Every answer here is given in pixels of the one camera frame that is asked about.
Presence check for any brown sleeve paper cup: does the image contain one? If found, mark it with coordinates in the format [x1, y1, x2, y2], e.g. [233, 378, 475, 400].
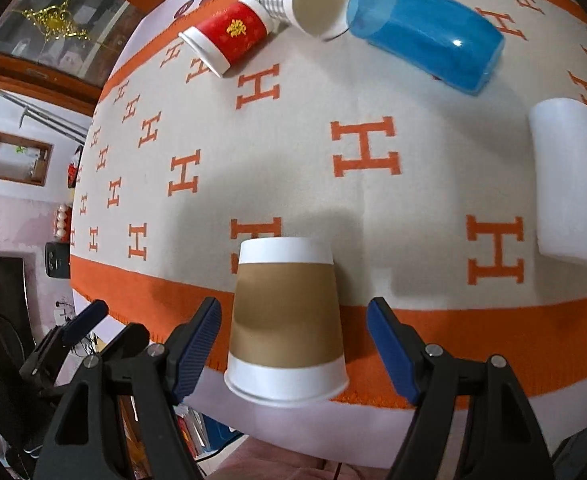
[224, 237, 349, 408]

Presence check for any white ceramic cup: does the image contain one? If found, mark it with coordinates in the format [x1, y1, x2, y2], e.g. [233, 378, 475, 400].
[528, 98, 587, 264]

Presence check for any red paper cup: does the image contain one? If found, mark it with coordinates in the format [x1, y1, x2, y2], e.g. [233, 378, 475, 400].
[178, 0, 275, 78]

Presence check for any blue plastic cup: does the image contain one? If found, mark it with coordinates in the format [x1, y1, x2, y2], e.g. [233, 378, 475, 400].
[347, 0, 505, 94]

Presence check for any orange H-pattern table runner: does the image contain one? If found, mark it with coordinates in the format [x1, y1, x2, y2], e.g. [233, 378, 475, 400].
[68, 0, 587, 411]

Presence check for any orange glass cabinet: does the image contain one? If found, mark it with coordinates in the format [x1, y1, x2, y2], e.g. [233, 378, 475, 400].
[0, 0, 166, 115]

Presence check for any gold ornament decoration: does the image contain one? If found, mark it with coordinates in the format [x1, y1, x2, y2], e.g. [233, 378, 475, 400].
[12, 0, 90, 41]

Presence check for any wooden wall picture frame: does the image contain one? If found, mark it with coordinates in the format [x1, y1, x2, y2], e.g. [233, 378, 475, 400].
[0, 132, 52, 186]

